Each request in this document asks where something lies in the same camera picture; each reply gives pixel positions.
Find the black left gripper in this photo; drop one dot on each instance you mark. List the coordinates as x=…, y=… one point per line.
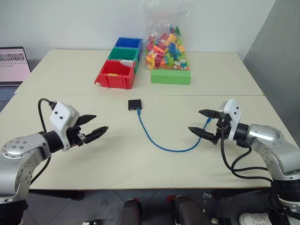
x=75, y=137

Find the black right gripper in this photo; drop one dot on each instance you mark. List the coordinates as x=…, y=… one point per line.
x=222, y=130

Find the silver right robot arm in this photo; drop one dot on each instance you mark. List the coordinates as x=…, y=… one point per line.
x=264, y=137

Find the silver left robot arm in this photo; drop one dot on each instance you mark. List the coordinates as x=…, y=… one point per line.
x=18, y=150

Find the small black adapter box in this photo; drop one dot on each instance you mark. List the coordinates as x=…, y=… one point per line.
x=134, y=103

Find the red plastic bin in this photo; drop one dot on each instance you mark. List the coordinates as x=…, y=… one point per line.
x=117, y=80

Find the small yellow piece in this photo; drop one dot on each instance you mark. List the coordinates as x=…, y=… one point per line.
x=112, y=75

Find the green rectangular block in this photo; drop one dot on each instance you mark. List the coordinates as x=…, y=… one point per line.
x=170, y=77

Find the white paper slip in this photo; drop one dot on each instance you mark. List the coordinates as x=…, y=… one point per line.
x=127, y=63

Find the black table leg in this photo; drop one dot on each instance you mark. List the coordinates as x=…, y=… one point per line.
x=241, y=194

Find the green plastic bin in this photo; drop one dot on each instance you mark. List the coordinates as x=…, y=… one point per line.
x=123, y=54

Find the clear bag of colourful blocks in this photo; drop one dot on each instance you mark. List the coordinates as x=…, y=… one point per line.
x=166, y=51

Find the dark rounded shape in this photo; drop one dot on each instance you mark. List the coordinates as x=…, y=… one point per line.
x=189, y=211
x=131, y=212

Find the blue plastic bin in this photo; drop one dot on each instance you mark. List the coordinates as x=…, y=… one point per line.
x=127, y=42

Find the grey laptop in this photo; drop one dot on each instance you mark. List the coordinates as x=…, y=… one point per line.
x=12, y=65

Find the white shoe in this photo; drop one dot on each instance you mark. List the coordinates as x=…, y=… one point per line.
x=254, y=219

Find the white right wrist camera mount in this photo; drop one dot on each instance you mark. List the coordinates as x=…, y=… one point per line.
x=233, y=112

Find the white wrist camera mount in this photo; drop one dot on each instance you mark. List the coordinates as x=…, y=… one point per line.
x=233, y=112
x=59, y=114

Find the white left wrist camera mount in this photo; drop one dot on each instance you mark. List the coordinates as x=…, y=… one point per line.
x=59, y=114

